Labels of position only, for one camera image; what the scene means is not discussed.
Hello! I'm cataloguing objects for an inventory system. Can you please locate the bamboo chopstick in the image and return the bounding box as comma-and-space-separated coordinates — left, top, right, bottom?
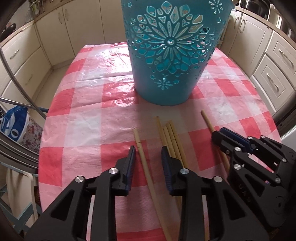
163, 123, 184, 166
169, 120, 189, 168
201, 109, 230, 174
155, 116, 182, 212
133, 128, 172, 240

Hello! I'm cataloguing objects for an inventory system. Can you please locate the red checkered plastic tablecloth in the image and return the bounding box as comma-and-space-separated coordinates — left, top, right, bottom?
39, 43, 280, 240

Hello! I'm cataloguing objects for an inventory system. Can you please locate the blue white bag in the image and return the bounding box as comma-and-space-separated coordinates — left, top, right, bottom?
1, 106, 43, 154

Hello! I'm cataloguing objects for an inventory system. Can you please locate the teal perforated plastic bin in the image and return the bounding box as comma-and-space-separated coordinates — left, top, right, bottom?
121, 0, 234, 106

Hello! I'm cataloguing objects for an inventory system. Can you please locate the black wok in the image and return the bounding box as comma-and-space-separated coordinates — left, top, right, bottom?
1, 23, 16, 42

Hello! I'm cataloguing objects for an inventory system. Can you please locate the blue dustpan with handle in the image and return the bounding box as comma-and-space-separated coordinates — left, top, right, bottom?
0, 49, 46, 119

